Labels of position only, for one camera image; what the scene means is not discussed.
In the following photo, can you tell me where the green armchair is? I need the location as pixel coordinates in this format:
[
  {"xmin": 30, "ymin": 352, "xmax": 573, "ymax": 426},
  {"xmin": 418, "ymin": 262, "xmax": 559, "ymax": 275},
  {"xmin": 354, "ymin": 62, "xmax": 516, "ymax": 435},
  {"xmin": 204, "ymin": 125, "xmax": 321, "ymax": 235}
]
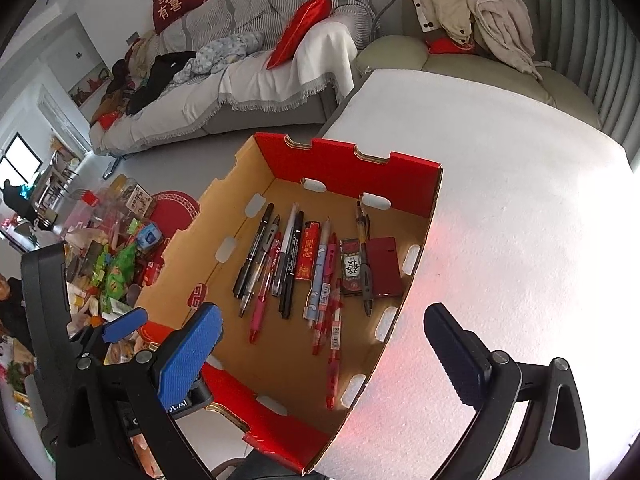
[{"xmin": 354, "ymin": 0, "xmax": 604, "ymax": 131}]

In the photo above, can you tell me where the red cushion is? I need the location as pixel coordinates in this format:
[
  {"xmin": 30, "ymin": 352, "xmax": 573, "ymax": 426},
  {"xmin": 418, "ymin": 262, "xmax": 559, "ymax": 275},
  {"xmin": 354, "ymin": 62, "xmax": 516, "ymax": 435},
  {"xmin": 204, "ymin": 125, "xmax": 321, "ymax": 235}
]
[{"xmin": 267, "ymin": 0, "xmax": 332, "ymax": 70}]

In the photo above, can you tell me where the red gel pen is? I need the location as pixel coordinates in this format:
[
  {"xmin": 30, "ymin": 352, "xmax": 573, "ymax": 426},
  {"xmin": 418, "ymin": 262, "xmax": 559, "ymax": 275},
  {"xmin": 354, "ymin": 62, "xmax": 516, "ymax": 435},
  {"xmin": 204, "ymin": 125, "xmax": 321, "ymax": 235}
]
[{"xmin": 326, "ymin": 278, "xmax": 343, "ymax": 410}]

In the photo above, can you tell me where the black marker pen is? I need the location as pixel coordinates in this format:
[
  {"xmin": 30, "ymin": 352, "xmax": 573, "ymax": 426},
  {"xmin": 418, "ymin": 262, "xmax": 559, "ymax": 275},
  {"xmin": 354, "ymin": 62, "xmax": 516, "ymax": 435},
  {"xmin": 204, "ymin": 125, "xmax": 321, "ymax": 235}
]
[{"xmin": 279, "ymin": 210, "xmax": 304, "ymax": 320}]

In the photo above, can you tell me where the red patterned lighter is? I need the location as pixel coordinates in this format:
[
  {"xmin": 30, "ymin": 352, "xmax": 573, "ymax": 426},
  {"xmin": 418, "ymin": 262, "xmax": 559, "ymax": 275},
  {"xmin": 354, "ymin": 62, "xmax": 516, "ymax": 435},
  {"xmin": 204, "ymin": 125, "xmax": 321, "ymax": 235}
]
[{"xmin": 295, "ymin": 221, "xmax": 321, "ymax": 281}]

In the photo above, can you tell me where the red QR code box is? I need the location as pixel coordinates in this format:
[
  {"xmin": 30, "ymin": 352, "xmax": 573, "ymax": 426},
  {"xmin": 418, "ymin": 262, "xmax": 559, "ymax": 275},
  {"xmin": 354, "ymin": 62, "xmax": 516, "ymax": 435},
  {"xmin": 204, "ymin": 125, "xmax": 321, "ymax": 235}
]
[{"xmin": 340, "ymin": 238, "xmax": 362, "ymax": 296}]

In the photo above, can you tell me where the red cardboard box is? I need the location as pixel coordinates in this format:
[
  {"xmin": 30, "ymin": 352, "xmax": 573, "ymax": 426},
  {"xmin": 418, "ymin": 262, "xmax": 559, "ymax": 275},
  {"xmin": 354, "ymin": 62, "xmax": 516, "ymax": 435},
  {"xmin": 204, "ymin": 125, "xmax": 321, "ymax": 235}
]
[{"xmin": 138, "ymin": 132, "xmax": 442, "ymax": 474}]

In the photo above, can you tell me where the grey sofa with throw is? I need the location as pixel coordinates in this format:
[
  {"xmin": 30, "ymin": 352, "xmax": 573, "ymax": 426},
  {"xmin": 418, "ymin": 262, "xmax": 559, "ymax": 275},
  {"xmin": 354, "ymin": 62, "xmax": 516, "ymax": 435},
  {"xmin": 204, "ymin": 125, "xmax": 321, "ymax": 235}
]
[{"xmin": 89, "ymin": 0, "xmax": 374, "ymax": 156}]

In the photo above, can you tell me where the grey black pen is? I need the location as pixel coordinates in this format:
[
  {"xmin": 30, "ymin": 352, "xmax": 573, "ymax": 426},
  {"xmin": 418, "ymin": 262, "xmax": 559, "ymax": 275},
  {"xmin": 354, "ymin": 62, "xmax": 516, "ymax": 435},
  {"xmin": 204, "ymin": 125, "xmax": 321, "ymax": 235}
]
[{"xmin": 239, "ymin": 220, "xmax": 279, "ymax": 318}]

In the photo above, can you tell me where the cluttered snack table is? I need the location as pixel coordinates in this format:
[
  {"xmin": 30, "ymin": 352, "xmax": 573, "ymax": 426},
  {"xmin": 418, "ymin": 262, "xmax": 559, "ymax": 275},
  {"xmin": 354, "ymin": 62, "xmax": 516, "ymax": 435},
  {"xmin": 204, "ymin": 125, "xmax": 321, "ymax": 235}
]
[{"xmin": 0, "ymin": 173, "xmax": 202, "ymax": 411}]

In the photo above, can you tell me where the red rectangular lighter case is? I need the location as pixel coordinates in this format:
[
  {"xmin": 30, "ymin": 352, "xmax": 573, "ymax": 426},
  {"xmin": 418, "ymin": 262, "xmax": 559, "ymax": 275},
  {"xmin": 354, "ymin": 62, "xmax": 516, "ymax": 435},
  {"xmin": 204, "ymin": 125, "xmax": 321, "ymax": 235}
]
[{"xmin": 368, "ymin": 237, "xmax": 404, "ymax": 298}]

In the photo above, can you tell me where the pink gel pen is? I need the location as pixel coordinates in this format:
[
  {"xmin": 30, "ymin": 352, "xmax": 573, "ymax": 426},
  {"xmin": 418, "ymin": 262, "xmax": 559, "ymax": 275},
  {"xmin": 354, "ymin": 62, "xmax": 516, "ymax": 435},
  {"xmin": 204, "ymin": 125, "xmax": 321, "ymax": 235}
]
[{"xmin": 250, "ymin": 232, "xmax": 282, "ymax": 344}]

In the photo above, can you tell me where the green curtain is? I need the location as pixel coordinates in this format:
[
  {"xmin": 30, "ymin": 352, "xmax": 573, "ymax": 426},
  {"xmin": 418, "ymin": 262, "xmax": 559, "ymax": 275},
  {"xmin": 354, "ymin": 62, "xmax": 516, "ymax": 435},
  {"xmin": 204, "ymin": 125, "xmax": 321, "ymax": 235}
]
[{"xmin": 534, "ymin": 0, "xmax": 639, "ymax": 170}]

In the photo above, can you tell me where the clear barrel black pen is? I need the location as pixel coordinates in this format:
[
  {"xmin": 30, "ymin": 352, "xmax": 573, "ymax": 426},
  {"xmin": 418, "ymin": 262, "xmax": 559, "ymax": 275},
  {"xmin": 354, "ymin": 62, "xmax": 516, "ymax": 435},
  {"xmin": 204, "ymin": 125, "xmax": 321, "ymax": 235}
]
[{"xmin": 356, "ymin": 200, "xmax": 373, "ymax": 316}]

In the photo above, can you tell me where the beige clothes pile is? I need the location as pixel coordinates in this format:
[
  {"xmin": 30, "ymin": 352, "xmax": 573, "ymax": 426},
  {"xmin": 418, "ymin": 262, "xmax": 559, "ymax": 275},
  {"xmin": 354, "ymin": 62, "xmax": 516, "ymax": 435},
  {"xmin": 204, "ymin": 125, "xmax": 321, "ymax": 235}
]
[{"xmin": 412, "ymin": 0, "xmax": 544, "ymax": 80}]

